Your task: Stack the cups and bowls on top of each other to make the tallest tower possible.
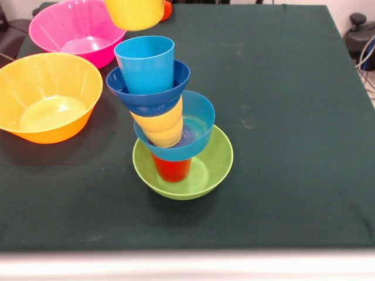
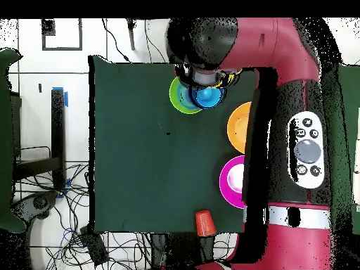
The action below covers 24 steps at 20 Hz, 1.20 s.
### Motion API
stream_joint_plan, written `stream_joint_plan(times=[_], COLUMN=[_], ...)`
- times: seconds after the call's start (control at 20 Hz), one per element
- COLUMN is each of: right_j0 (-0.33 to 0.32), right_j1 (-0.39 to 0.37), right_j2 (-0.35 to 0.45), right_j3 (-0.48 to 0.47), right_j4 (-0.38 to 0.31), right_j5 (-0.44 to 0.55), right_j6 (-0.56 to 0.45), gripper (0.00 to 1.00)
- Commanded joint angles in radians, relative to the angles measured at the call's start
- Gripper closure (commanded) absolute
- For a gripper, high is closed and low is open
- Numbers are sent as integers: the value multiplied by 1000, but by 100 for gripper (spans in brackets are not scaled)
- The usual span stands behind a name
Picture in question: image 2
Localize light blue plastic bowl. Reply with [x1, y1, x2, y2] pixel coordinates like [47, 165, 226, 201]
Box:
[175, 85, 199, 112]

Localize black power strip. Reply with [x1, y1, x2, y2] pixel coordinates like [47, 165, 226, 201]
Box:
[79, 225, 110, 267]

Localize thin black cable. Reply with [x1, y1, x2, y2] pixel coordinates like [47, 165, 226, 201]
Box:
[101, 18, 132, 63]

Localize dark blue plastic bowl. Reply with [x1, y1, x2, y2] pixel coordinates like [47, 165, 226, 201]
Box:
[187, 84, 228, 110]

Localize large pink plastic bowl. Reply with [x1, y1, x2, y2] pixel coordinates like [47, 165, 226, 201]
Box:
[219, 155, 245, 210]

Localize light blue plastic cup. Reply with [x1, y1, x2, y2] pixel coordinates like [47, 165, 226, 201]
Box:
[194, 86, 226, 110]

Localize orange plastic cup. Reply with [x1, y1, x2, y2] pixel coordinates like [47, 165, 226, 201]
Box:
[195, 210, 218, 238]

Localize tangle of cables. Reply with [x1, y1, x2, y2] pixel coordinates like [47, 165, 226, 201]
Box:
[13, 161, 153, 270]

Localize blue tape strip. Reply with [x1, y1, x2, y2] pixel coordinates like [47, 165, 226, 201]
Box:
[52, 86, 69, 108]

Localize dark green table cloth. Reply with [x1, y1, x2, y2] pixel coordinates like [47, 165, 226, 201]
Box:
[88, 55, 259, 235]

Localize black square floor frame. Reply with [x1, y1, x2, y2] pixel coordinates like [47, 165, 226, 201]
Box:
[41, 18, 83, 52]

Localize black stand leg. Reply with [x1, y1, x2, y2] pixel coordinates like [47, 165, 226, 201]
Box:
[125, 18, 136, 51]

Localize large yellow-orange plastic bowl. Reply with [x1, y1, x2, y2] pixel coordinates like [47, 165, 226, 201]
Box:
[226, 101, 252, 153]

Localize green plastic bowl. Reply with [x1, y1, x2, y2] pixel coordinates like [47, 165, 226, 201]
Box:
[169, 76, 203, 115]

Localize green cloth side table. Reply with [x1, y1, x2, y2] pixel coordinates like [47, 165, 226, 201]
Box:
[335, 63, 360, 236]
[0, 48, 26, 234]

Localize black stand post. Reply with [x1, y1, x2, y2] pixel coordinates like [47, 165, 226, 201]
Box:
[12, 89, 67, 192]

